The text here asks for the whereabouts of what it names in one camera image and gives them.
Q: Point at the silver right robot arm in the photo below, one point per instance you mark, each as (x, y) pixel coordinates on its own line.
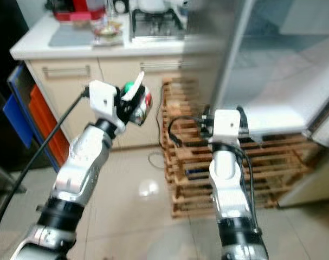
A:
(226, 179)

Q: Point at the steel grey mini fridge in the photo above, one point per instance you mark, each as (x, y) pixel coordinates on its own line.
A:
(207, 54)

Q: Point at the cream kitchen counter cabinet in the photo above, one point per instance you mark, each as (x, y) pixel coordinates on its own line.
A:
(77, 108)

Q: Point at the wooden wine rack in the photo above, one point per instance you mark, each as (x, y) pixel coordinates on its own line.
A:
(191, 184)

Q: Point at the glass dish with food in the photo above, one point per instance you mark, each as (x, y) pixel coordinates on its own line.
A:
(108, 32)

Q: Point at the orange flat board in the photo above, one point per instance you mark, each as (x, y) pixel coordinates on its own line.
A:
(47, 127)

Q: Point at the steel gas stove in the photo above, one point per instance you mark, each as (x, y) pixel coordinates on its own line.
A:
(159, 26)

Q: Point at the grey counter mat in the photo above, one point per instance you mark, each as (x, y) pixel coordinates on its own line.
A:
(69, 36)

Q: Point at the pink lid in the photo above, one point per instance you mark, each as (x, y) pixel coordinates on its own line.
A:
(80, 17)

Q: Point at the black round container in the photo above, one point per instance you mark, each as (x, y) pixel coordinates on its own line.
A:
(121, 6)

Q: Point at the blue flat board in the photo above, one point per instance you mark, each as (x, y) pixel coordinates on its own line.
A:
(19, 116)

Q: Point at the red kitchen appliance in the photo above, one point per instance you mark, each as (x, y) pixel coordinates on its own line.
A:
(77, 6)

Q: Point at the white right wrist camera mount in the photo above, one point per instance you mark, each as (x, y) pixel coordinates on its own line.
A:
(226, 125)

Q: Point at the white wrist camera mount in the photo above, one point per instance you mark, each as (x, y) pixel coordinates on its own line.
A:
(103, 103)
(226, 125)

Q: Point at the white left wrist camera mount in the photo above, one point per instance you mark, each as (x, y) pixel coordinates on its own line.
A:
(103, 103)

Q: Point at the grey metal frame chair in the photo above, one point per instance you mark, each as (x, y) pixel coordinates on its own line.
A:
(11, 179)

